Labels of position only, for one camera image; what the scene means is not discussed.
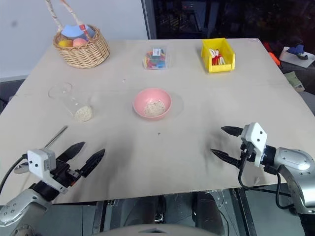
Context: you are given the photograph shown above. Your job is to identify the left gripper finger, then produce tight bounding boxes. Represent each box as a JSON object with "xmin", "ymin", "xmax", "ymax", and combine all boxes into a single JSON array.
[
  {"xmin": 79, "ymin": 148, "xmax": 106, "ymax": 178},
  {"xmin": 57, "ymin": 141, "xmax": 86, "ymax": 163}
]

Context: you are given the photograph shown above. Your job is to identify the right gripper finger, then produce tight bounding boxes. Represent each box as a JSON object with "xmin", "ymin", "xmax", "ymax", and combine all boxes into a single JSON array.
[
  {"xmin": 210, "ymin": 148, "xmax": 241, "ymax": 168},
  {"xmin": 220, "ymin": 125, "xmax": 244, "ymax": 137}
]

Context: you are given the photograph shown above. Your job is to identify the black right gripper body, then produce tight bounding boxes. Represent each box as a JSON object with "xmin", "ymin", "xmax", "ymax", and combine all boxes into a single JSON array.
[{"xmin": 237, "ymin": 142, "xmax": 257, "ymax": 171}]

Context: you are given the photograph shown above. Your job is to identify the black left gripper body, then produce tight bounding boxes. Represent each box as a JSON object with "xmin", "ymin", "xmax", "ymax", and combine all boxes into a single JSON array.
[{"xmin": 50, "ymin": 159, "xmax": 82, "ymax": 188}]

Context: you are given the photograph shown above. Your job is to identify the clear drinking glass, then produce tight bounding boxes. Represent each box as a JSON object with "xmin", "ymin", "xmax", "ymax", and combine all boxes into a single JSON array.
[{"xmin": 48, "ymin": 82, "xmax": 95, "ymax": 122}]

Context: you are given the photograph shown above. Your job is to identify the metal spoon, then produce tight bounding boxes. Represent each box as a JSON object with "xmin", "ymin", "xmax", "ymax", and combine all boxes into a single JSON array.
[{"xmin": 14, "ymin": 125, "xmax": 68, "ymax": 175}]

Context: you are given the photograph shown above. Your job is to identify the yellow plastic bin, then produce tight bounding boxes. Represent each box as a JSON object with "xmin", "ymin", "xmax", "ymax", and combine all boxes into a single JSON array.
[{"xmin": 200, "ymin": 37, "xmax": 236, "ymax": 74}]

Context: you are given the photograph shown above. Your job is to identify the pink bowl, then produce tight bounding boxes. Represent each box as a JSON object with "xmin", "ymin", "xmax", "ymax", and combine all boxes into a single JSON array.
[{"xmin": 132, "ymin": 88, "xmax": 172, "ymax": 121}]

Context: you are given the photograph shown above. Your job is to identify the green packet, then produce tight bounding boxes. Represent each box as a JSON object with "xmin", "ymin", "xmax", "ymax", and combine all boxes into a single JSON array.
[{"xmin": 286, "ymin": 71, "xmax": 305, "ymax": 93}]

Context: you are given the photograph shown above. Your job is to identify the orange object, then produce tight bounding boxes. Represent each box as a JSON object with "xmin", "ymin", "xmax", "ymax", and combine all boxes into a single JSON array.
[{"xmin": 268, "ymin": 51, "xmax": 282, "ymax": 67}]

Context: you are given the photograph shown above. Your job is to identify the white tray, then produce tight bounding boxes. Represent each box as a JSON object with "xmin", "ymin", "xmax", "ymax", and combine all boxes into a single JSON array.
[{"xmin": 279, "ymin": 46, "xmax": 315, "ymax": 69}]

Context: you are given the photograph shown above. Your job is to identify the blue object on tray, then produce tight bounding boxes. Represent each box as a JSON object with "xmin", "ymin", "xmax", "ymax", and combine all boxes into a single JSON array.
[{"xmin": 287, "ymin": 44, "xmax": 309, "ymax": 61}]

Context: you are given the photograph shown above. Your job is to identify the clear box of coloured pieces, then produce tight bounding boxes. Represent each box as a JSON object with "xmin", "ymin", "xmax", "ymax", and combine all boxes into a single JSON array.
[{"xmin": 142, "ymin": 45, "xmax": 171, "ymax": 71}]

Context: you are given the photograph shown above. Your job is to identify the orange peach toy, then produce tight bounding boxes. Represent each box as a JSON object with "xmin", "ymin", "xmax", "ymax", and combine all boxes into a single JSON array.
[{"xmin": 72, "ymin": 37, "xmax": 88, "ymax": 48}]

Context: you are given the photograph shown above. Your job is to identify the dark equipment rack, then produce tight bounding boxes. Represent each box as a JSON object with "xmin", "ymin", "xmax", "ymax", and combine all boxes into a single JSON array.
[{"xmin": 141, "ymin": 0, "xmax": 315, "ymax": 41}]

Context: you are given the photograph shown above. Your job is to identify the blue toy in basket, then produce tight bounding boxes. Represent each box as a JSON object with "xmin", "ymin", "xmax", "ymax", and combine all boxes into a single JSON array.
[{"xmin": 61, "ymin": 24, "xmax": 96, "ymax": 40}]

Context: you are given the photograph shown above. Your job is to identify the red and white toy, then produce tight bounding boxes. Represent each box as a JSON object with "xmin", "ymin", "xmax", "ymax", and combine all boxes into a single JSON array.
[{"xmin": 79, "ymin": 24, "xmax": 90, "ymax": 41}]

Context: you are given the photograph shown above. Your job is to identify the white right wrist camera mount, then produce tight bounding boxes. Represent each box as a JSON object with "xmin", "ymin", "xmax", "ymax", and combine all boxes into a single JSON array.
[{"xmin": 240, "ymin": 122, "xmax": 268, "ymax": 168}]

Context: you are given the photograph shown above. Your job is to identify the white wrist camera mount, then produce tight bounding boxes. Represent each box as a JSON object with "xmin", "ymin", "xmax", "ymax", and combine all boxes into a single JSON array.
[
  {"xmin": 27, "ymin": 148, "xmax": 69, "ymax": 194},
  {"xmin": 240, "ymin": 122, "xmax": 268, "ymax": 168}
]

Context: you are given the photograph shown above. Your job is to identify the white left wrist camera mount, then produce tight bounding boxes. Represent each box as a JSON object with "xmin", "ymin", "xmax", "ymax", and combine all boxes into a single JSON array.
[{"xmin": 27, "ymin": 148, "xmax": 69, "ymax": 194}]

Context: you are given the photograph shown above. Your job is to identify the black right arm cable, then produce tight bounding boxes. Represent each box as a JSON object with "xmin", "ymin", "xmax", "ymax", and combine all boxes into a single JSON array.
[{"xmin": 238, "ymin": 166, "xmax": 293, "ymax": 210}]

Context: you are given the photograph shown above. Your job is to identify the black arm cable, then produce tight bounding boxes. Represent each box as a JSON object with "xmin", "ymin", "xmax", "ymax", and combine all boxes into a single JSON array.
[
  {"xmin": 238, "ymin": 166, "xmax": 293, "ymax": 210},
  {"xmin": 0, "ymin": 153, "xmax": 29, "ymax": 195}
]

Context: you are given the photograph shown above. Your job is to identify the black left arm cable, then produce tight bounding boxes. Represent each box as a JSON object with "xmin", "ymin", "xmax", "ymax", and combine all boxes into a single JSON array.
[{"xmin": 0, "ymin": 153, "xmax": 29, "ymax": 195}]

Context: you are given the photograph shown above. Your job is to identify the white and red cords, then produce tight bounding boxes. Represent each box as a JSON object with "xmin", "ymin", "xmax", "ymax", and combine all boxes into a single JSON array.
[{"xmin": 208, "ymin": 48, "xmax": 227, "ymax": 66}]

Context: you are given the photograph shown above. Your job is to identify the wicker basket with handle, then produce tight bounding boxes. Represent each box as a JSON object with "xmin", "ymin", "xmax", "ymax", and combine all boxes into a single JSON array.
[{"xmin": 45, "ymin": 0, "xmax": 111, "ymax": 69}]

